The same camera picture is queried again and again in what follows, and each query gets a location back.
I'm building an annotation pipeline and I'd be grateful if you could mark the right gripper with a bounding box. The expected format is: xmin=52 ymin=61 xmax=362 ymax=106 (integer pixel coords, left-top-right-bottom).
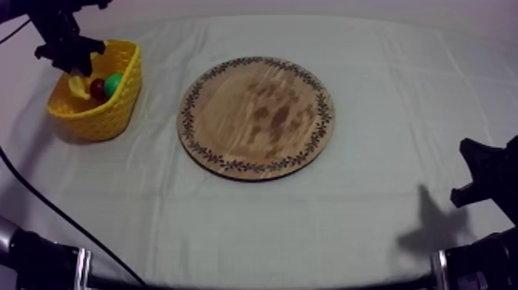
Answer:
xmin=449 ymin=135 xmax=518 ymax=226

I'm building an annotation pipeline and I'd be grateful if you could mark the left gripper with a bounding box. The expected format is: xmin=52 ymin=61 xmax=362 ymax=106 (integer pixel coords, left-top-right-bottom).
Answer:
xmin=33 ymin=33 xmax=107 ymax=78

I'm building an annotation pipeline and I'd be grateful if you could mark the yellow toy banana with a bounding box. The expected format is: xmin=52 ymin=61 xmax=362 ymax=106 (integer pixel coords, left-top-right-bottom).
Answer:
xmin=67 ymin=72 xmax=93 ymax=101

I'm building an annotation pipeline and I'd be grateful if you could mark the yellow plastic basket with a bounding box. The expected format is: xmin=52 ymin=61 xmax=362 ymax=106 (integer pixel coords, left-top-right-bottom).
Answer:
xmin=46 ymin=39 xmax=144 ymax=142

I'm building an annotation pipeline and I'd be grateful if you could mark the round wooden board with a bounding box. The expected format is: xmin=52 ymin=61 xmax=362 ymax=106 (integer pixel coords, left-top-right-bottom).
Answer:
xmin=176 ymin=56 xmax=336 ymax=182

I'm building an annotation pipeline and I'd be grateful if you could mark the small red fruit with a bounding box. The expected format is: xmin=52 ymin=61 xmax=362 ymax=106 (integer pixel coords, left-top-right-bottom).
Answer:
xmin=89 ymin=78 xmax=107 ymax=100

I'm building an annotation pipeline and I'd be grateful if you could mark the green toy pear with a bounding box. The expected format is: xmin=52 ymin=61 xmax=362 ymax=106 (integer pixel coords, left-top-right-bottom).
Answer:
xmin=103 ymin=72 xmax=125 ymax=99

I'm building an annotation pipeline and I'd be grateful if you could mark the black cable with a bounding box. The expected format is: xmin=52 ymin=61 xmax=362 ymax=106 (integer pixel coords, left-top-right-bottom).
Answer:
xmin=0 ymin=18 xmax=32 ymax=45
xmin=0 ymin=146 xmax=149 ymax=288

